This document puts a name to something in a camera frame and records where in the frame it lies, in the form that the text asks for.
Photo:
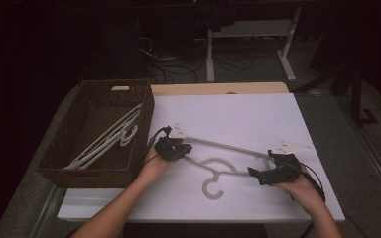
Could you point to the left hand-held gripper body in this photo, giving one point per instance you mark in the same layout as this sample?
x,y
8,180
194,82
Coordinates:
x,y
169,148

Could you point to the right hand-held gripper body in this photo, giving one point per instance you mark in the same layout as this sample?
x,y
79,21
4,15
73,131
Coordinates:
x,y
287,168

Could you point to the grey plastic clothes hanger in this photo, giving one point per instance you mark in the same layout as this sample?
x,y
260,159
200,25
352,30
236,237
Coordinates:
x,y
212,197
125,142
134,114
96,147

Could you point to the brown wicker basket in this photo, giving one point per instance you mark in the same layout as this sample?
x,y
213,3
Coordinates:
x,y
89,109

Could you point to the person's left hand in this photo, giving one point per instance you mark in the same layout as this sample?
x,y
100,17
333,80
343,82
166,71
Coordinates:
x,y
153,167

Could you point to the person's right hand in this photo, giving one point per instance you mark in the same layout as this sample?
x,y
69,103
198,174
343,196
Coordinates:
x,y
307,193

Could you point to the white board sheet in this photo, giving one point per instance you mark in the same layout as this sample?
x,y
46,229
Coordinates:
x,y
244,109

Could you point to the black metal stand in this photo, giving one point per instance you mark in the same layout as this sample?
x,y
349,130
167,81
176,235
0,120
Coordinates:
x,y
357,99

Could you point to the white metal desk frame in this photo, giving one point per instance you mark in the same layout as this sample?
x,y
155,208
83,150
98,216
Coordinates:
x,y
251,28

